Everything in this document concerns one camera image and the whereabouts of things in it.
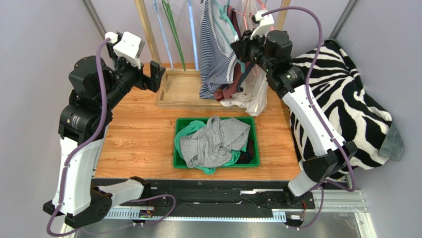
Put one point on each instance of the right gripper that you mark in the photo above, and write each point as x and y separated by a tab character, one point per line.
240	46

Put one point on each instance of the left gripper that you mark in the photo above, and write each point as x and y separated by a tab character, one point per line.
144	82

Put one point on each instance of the blue white striped tank top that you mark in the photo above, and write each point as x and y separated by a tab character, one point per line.
216	57

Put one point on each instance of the green tank top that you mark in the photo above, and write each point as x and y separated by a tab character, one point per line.
190	129

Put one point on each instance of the green plastic hanger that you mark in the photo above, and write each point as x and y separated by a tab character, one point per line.
171	21

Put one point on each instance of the light blue plastic hanger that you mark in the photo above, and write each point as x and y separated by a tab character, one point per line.
193	34

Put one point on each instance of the grey tank top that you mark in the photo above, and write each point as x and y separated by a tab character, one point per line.
211	145

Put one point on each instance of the navy tank top maroon trim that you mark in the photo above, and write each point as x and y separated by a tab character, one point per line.
247	154

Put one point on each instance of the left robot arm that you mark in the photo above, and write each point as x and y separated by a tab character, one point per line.
97	89

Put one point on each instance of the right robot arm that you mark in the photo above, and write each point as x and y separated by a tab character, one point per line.
272	53

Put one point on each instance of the pink plastic hanger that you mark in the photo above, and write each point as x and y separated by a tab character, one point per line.
250	7

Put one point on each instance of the teal plastic hanger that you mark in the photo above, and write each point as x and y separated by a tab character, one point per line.
223	16

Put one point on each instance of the maroon tank top dark trim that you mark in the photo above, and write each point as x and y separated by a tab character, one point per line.
241	70

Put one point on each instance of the wooden clothes rack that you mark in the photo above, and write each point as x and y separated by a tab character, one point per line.
179	88

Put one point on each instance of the green plastic tray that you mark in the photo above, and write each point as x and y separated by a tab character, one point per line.
183	122

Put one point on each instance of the zebra print blanket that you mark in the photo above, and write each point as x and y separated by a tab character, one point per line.
354	114

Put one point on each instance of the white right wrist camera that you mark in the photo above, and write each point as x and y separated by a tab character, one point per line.
264	22

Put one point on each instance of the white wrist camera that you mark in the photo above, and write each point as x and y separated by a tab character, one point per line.
264	22
126	45

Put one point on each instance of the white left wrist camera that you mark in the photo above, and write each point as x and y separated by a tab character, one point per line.
126	45

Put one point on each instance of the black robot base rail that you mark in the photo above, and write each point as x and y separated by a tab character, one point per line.
216	200

